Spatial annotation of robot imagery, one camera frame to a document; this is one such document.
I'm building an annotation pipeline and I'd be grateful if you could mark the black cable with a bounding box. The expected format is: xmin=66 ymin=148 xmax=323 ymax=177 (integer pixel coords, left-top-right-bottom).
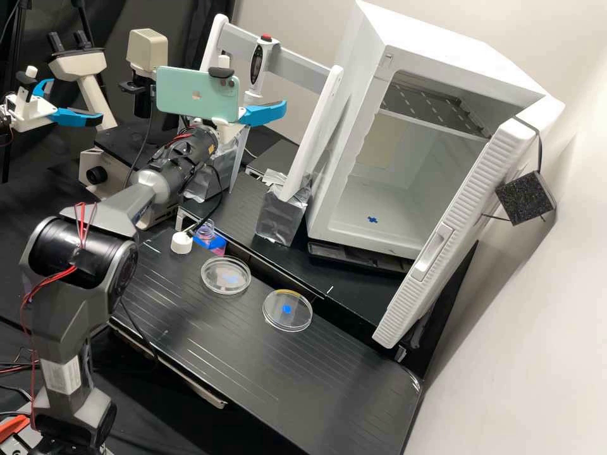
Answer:
xmin=124 ymin=80 xmax=158 ymax=188
xmin=189 ymin=160 xmax=224 ymax=234

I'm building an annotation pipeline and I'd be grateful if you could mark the blue bottle holder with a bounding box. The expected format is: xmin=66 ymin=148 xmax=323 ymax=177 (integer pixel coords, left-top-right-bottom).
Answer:
xmin=191 ymin=231 xmax=228 ymax=257

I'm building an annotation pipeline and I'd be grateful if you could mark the petri dish lid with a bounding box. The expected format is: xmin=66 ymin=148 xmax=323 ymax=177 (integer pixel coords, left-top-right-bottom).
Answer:
xmin=261 ymin=287 xmax=314 ymax=333

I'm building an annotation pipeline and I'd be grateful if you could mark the black platform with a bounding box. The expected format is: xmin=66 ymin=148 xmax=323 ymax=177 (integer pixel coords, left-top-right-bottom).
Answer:
xmin=243 ymin=137 xmax=305 ymax=182
xmin=179 ymin=170 xmax=427 ymax=376
xmin=109 ymin=226 xmax=424 ymax=455

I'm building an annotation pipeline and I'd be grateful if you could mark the cream microscope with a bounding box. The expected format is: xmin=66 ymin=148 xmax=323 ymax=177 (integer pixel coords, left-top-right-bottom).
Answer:
xmin=46 ymin=28 xmax=190 ymax=231

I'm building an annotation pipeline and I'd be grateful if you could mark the petri dish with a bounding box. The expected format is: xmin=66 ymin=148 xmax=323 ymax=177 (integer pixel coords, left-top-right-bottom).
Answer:
xmin=200 ymin=254 xmax=253 ymax=298

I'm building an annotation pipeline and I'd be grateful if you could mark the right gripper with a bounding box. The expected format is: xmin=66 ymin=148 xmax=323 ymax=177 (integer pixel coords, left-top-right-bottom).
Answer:
xmin=213 ymin=100 xmax=287 ymax=144

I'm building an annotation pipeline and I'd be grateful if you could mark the white incubator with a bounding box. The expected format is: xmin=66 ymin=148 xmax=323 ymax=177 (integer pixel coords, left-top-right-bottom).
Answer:
xmin=305 ymin=0 xmax=547 ymax=261

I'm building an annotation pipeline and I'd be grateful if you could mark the incubator door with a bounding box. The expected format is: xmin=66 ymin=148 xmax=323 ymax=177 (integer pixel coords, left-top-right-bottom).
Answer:
xmin=371 ymin=94 xmax=566 ymax=350

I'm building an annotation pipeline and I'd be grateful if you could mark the pipette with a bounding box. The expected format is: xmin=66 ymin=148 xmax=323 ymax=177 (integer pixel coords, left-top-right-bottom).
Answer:
xmin=229 ymin=33 xmax=281 ymax=194

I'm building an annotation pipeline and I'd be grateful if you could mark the right wrist camera phone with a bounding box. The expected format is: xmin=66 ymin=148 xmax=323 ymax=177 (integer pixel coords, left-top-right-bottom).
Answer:
xmin=155 ymin=53 xmax=247 ymax=128

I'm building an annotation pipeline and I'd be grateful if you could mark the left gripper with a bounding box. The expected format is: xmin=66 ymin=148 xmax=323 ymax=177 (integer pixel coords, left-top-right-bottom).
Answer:
xmin=12 ymin=77 xmax=105 ymax=132

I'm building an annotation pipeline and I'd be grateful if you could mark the black tray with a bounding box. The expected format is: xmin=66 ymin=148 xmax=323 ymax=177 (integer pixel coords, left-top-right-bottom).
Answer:
xmin=307 ymin=240 xmax=414 ymax=277

